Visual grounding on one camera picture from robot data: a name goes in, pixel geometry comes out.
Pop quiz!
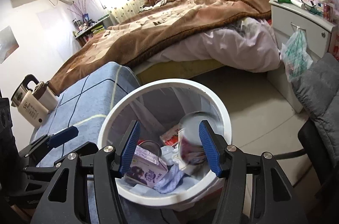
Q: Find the white bedside cabinet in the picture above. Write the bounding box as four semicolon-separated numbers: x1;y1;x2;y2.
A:
267;0;338;113

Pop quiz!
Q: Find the blue checked tablecloth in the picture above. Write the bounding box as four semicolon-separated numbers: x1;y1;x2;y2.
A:
31;62;140;167

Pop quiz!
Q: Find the cluttered shelf desk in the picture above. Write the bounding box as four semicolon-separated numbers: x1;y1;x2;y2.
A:
68;0;113;47

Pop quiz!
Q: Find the brown bed blanket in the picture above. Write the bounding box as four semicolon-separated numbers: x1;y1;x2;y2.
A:
48;0;271;95

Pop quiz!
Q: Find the green patterned plastic bag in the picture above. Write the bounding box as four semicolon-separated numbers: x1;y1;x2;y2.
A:
280;28;313;82

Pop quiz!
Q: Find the pink bed sheet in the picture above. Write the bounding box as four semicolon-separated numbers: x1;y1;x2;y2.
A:
147;17;280;72

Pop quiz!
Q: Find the white paper cup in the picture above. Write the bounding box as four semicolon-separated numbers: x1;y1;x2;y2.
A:
161;145;179;166

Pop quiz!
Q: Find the silver wall poster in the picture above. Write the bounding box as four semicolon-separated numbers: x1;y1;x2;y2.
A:
0;26;19;64

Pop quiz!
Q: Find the white trash bin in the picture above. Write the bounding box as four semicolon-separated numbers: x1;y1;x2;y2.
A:
98;79;232;211

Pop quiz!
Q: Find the white brown lidded mug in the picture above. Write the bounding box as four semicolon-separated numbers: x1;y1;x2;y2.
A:
33;81;58;111

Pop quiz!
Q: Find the red drink can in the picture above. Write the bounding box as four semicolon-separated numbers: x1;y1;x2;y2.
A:
178;111;218;175

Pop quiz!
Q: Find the cream electric kettle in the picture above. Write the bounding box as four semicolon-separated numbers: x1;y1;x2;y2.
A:
11;74;48;129

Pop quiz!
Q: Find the grey padded jacket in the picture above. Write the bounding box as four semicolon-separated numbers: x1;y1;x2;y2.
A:
291;53;339;165

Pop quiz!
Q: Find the purple milk carton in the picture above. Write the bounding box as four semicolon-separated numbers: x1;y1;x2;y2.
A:
125;145;168;188

